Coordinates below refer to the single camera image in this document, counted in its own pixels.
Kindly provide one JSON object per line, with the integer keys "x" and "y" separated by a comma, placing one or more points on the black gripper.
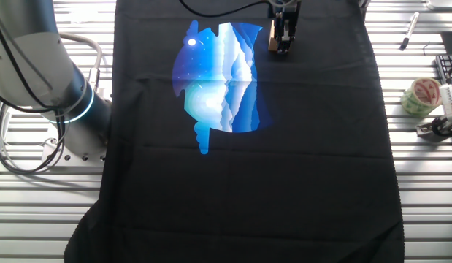
{"x": 296, "y": 14}

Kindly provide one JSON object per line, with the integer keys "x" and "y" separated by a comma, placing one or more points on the small wooden block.
{"x": 272, "y": 38}

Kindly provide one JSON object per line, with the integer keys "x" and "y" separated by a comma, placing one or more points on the silver marker pen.
{"x": 409, "y": 31}

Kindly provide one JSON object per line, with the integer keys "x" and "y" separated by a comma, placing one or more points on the printed packing tape roll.
{"x": 412, "y": 104}

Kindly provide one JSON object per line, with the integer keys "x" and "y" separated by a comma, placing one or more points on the silver flat device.
{"x": 444, "y": 3}

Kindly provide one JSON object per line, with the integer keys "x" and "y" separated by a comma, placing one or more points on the black box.
{"x": 451, "y": 44}

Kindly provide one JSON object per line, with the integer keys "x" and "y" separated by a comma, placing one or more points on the black keyboard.
{"x": 448, "y": 69}

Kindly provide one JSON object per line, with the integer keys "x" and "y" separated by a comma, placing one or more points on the black t-shirt with blue print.
{"x": 247, "y": 201}

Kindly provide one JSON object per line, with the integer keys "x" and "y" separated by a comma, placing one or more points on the silver clamp tool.
{"x": 426, "y": 129}

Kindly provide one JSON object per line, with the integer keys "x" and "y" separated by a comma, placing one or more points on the silver camera unit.
{"x": 450, "y": 100}

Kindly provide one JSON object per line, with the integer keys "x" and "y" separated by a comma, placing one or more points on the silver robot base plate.
{"x": 76, "y": 160}

